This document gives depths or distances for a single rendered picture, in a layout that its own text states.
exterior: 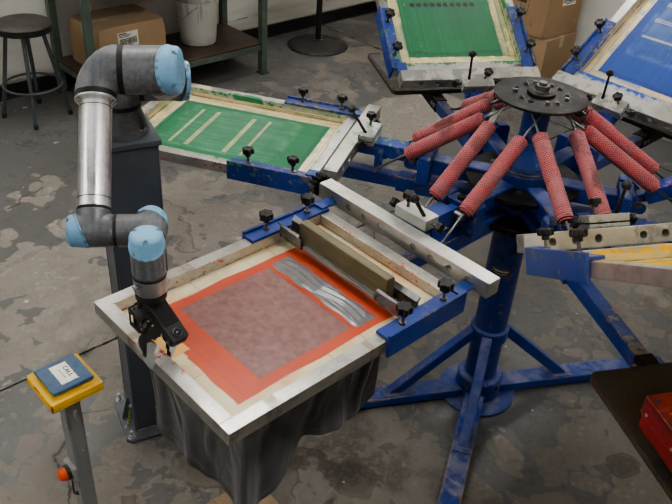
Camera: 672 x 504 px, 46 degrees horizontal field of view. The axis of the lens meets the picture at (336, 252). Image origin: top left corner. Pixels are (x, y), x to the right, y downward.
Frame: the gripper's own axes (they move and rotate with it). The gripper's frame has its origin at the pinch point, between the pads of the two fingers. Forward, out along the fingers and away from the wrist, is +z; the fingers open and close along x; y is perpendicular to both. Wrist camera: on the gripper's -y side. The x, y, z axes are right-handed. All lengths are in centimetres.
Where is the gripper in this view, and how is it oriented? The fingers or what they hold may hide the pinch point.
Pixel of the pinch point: (161, 361)
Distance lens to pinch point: 192.1
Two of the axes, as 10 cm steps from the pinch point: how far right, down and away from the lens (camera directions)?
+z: -0.6, 8.2, 5.6
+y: -6.8, -4.5, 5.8
